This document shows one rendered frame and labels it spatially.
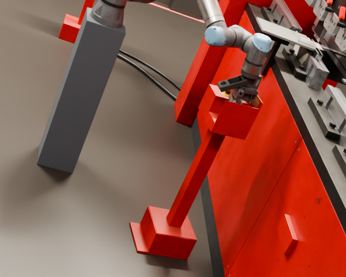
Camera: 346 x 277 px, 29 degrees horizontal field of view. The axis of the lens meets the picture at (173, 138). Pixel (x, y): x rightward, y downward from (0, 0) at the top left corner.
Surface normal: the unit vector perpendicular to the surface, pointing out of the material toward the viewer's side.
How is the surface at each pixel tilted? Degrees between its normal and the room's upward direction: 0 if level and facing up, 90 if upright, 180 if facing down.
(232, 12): 90
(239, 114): 90
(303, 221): 90
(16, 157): 0
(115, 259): 0
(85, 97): 90
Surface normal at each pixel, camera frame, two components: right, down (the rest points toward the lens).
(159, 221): 0.37, -0.82
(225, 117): 0.22, 0.53
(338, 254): -0.93, -0.30
